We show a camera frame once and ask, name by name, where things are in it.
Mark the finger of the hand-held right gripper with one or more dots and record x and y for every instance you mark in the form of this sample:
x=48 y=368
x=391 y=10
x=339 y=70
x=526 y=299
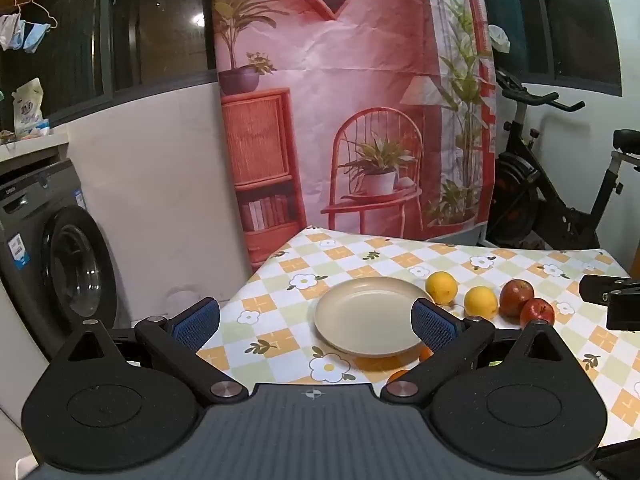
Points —
x=595 y=290

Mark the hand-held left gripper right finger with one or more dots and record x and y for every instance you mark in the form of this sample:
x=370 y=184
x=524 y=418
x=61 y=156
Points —
x=432 y=329

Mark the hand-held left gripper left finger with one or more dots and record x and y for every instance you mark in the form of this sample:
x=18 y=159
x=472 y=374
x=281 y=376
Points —
x=195 y=324

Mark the yellow lemon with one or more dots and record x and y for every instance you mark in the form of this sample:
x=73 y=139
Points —
x=441 y=287
x=481 y=302

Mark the bright red apple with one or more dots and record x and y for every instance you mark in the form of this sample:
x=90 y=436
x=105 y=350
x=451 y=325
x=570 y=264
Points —
x=539 y=311

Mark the beige plate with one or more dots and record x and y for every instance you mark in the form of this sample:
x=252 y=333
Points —
x=365 y=317

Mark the dark red apple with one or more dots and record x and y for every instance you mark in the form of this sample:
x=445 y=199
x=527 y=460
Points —
x=515 y=296

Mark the checkered floral tablecloth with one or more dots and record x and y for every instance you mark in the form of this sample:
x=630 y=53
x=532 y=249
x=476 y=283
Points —
x=350 y=260

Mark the black exercise bike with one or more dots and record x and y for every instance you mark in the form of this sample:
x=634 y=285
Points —
x=517 y=185

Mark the grey washing machine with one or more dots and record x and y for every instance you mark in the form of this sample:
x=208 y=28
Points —
x=30 y=220

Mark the white countertop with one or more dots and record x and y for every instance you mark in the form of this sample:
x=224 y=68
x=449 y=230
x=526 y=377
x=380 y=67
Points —
x=30 y=147

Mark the white cloth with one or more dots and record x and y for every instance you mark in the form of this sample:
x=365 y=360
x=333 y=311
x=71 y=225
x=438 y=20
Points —
x=500 y=39

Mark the white detergent bag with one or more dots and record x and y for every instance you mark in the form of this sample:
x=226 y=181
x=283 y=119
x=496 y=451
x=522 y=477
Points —
x=27 y=110

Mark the dark glass window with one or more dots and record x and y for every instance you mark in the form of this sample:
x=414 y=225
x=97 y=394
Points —
x=560 y=20
x=150 y=20

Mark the printed pink backdrop cloth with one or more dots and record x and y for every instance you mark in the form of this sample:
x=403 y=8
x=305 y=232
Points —
x=320 y=60

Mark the blue face mask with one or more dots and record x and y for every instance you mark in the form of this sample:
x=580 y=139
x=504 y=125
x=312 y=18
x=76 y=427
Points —
x=35 y=36

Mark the white face mask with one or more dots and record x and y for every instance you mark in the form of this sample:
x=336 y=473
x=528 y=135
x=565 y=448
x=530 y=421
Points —
x=10 y=32

